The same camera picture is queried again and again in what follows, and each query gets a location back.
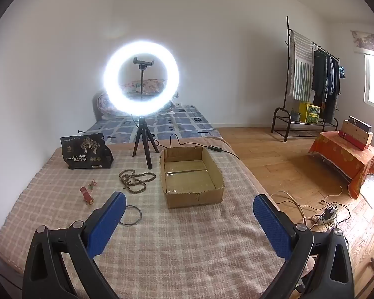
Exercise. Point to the red charm pendant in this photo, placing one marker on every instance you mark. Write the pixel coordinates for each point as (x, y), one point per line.
(86, 194)

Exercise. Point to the black tripod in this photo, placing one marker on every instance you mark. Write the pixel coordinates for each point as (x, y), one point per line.
(142, 130)

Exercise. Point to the orange cloth covered table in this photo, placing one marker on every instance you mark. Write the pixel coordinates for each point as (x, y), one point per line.
(336, 155)

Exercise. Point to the dark blue hanging garment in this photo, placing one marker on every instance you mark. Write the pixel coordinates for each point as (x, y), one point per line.
(333, 87)

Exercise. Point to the dark long box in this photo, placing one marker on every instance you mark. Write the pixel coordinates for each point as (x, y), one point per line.
(360, 124)

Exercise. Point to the black phone holder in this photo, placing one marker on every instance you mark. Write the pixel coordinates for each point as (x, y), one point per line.
(143, 62)

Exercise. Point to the black printed snack bag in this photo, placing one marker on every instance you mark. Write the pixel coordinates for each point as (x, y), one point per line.
(81, 158)

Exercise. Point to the black metal clothes rack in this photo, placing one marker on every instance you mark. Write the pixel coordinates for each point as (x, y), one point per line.
(288, 31)

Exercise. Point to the white power strip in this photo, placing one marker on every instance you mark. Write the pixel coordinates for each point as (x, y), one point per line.
(322, 219)

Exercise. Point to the yellow crate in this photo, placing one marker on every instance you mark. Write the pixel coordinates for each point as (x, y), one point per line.
(308, 112)

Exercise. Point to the striped hanging towel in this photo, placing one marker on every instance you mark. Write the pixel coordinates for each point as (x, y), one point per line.
(300, 68)

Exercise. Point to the dark green hanging coat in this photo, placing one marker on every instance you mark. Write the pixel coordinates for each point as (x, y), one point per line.
(319, 74)

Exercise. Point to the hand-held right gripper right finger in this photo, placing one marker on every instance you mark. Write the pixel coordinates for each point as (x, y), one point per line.
(272, 227)

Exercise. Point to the blue patterned mattress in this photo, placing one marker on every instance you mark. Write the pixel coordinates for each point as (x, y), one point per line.
(187, 121)

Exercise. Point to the folded floral quilt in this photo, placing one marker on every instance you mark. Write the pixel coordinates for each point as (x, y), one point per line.
(149, 85)

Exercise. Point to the pink plaid blanket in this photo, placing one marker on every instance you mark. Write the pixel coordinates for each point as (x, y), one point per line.
(190, 239)

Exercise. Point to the patterned curtain valance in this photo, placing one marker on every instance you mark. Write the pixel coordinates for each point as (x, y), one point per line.
(371, 42)

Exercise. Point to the small grey pot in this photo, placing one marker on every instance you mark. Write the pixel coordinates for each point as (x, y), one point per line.
(296, 116)

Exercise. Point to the cardboard box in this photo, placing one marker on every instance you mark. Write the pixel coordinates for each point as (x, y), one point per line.
(180, 199)

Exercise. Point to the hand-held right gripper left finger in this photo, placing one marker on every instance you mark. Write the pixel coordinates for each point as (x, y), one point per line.
(107, 224)

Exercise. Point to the red flat box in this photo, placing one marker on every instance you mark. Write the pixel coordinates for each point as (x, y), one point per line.
(352, 140)

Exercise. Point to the stacked boxes on table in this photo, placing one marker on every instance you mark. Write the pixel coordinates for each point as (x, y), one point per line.
(355, 133)

